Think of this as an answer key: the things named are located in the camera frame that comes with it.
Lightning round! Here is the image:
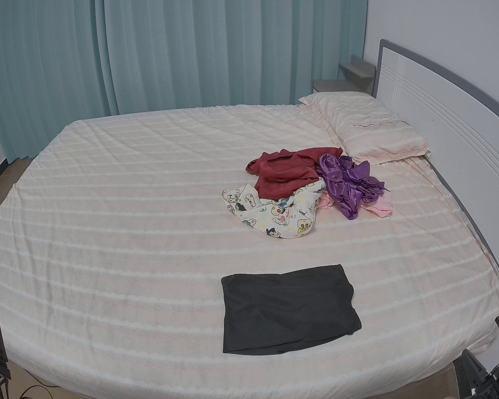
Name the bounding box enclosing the black T-shirt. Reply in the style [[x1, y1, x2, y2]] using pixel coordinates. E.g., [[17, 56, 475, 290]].
[[221, 264, 362, 355]]

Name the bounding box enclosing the bed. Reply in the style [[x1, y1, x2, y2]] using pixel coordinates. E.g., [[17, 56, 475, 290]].
[[0, 39, 499, 394]]

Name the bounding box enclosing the pink garment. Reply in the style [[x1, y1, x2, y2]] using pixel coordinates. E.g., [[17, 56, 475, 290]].
[[318, 191, 393, 218]]

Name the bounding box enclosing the purple garment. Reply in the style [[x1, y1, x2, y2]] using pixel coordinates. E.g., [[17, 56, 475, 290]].
[[316, 153, 392, 220]]

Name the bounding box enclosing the white printed garment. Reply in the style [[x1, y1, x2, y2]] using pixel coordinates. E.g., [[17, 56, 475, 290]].
[[222, 180, 327, 240]]

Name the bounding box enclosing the cream pillow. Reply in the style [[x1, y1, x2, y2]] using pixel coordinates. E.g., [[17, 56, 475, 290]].
[[298, 91, 432, 166]]

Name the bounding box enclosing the dark red garment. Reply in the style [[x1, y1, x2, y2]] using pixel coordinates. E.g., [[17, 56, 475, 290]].
[[245, 147, 343, 200]]

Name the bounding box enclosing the blue-green curtain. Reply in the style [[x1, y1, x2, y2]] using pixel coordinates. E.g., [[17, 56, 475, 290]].
[[0, 0, 119, 162], [93, 0, 368, 114]]

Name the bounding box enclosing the grey bedside table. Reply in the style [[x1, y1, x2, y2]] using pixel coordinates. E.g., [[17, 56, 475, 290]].
[[313, 54, 377, 95]]

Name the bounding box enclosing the black cable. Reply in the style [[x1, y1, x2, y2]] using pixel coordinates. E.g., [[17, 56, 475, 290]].
[[20, 382, 60, 399]]

